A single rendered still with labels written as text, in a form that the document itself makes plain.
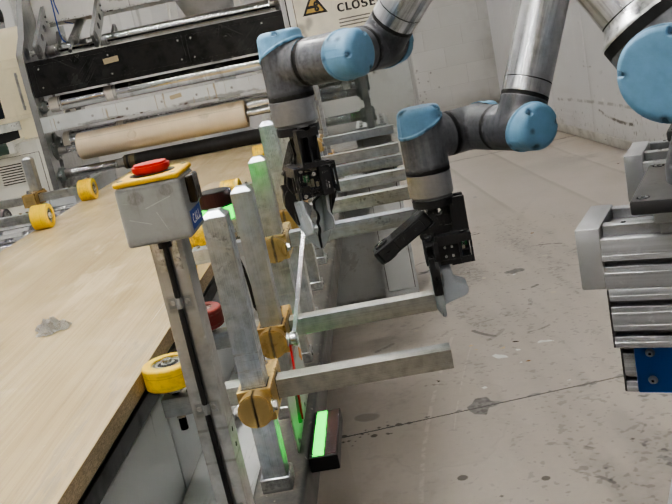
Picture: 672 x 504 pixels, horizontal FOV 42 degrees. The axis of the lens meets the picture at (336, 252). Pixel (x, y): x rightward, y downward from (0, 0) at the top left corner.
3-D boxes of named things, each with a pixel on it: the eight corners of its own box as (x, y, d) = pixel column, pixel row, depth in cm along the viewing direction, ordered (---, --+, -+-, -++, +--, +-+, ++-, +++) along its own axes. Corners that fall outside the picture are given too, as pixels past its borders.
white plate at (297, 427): (310, 387, 163) (299, 337, 161) (301, 452, 138) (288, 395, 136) (307, 387, 163) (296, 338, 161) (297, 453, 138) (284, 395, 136)
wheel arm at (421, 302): (436, 309, 154) (432, 286, 153) (437, 315, 151) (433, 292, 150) (198, 352, 158) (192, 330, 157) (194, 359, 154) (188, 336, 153)
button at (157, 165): (175, 171, 94) (171, 155, 94) (167, 177, 90) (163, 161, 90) (139, 178, 94) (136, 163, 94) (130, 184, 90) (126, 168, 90)
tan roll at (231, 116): (360, 103, 404) (355, 76, 401) (360, 105, 392) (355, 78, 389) (65, 162, 415) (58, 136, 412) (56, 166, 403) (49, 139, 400)
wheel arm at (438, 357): (453, 365, 130) (448, 338, 129) (455, 374, 127) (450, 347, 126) (171, 414, 134) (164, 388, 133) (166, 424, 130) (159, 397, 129)
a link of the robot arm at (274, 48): (282, 28, 133) (243, 37, 139) (297, 100, 136) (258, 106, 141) (314, 22, 139) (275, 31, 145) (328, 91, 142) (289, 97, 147)
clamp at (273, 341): (296, 329, 160) (290, 303, 158) (290, 356, 147) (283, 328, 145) (266, 334, 160) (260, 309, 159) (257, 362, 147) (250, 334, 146)
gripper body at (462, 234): (476, 265, 146) (464, 195, 144) (425, 274, 147) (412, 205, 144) (470, 253, 154) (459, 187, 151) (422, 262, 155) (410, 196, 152)
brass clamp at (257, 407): (288, 386, 135) (281, 356, 134) (280, 425, 122) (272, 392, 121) (249, 393, 136) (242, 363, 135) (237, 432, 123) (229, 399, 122)
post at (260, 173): (316, 379, 181) (266, 153, 169) (315, 386, 178) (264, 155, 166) (299, 382, 181) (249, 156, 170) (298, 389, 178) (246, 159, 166)
